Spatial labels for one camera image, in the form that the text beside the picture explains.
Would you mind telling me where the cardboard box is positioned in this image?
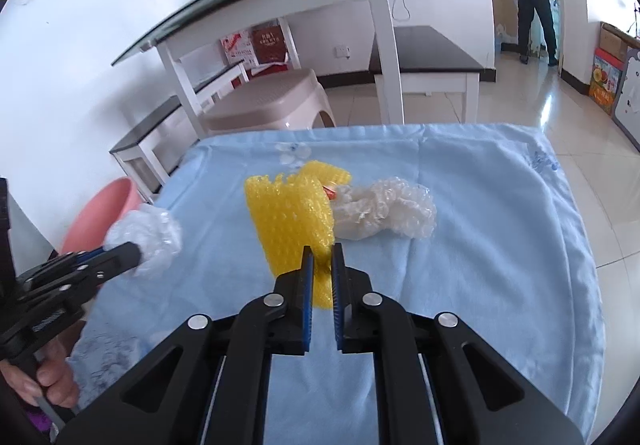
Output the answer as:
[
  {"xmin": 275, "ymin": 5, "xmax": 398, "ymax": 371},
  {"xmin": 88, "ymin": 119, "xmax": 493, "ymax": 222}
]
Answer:
[{"xmin": 599, "ymin": 22, "xmax": 640, "ymax": 63}]

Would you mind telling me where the clear plastic wrap wad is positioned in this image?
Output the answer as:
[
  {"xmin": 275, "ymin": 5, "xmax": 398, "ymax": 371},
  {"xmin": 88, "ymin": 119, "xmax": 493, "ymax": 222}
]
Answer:
[{"xmin": 104, "ymin": 204, "xmax": 183, "ymax": 278}]

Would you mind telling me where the dark red gift box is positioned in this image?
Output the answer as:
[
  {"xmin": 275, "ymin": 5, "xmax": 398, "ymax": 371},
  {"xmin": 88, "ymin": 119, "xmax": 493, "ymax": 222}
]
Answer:
[{"xmin": 250, "ymin": 25, "xmax": 287, "ymax": 66}]

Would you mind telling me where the white and red box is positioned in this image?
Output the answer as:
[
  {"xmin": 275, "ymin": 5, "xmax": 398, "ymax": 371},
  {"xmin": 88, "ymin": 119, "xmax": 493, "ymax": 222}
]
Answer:
[{"xmin": 220, "ymin": 31, "xmax": 258, "ymax": 70}]

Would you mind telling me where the light blue tablecloth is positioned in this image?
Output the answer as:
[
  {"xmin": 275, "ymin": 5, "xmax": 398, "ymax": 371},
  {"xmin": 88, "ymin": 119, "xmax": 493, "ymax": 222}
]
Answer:
[{"xmin": 75, "ymin": 122, "xmax": 606, "ymax": 445}]

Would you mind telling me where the fruit print box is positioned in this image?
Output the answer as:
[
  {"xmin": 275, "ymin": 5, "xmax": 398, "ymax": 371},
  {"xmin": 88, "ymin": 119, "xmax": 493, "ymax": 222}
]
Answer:
[{"xmin": 589, "ymin": 49, "xmax": 626, "ymax": 116}]

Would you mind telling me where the yellow bubble wrap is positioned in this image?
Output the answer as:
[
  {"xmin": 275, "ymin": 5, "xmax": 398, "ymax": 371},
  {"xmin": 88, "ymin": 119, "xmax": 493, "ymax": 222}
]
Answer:
[{"xmin": 244, "ymin": 160, "xmax": 353, "ymax": 310}]

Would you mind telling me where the black-topped white bench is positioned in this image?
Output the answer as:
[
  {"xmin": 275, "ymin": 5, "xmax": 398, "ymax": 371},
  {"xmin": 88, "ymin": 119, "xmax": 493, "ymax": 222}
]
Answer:
[
  {"xmin": 369, "ymin": 25, "xmax": 486, "ymax": 124},
  {"xmin": 109, "ymin": 62, "xmax": 251, "ymax": 203}
]

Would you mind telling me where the person's left hand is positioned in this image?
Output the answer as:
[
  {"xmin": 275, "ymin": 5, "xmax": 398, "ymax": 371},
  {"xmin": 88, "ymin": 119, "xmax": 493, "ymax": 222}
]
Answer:
[{"xmin": 0, "ymin": 338, "xmax": 81, "ymax": 410}]

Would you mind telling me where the clear bubble wrap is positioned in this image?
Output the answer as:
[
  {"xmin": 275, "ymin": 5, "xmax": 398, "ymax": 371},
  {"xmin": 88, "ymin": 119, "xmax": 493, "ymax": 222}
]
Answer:
[{"xmin": 330, "ymin": 175, "xmax": 437, "ymax": 242}]

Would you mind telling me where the beige plastic stool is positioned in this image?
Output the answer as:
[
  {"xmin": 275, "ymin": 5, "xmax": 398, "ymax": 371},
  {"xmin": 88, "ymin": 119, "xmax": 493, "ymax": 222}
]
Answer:
[{"xmin": 202, "ymin": 69, "xmax": 337, "ymax": 136}]

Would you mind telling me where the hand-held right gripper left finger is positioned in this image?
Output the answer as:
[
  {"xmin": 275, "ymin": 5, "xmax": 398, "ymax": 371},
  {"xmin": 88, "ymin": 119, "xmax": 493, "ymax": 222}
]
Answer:
[{"xmin": 52, "ymin": 245, "xmax": 316, "ymax": 445}]

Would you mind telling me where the pink plastic basin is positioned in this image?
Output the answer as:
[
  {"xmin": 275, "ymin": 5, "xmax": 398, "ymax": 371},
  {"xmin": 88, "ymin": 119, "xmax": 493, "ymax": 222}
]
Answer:
[{"xmin": 60, "ymin": 176, "xmax": 141, "ymax": 258}]

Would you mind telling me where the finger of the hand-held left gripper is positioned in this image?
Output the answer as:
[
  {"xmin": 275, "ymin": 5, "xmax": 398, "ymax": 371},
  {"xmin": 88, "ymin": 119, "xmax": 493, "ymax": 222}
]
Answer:
[{"xmin": 69, "ymin": 241, "xmax": 142, "ymax": 289}]

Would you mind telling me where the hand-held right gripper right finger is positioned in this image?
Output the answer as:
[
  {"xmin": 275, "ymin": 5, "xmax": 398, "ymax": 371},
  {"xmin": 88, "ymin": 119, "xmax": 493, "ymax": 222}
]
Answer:
[{"xmin": 332, "ymin": 242, "xmax": 586, "ymax": 445}]

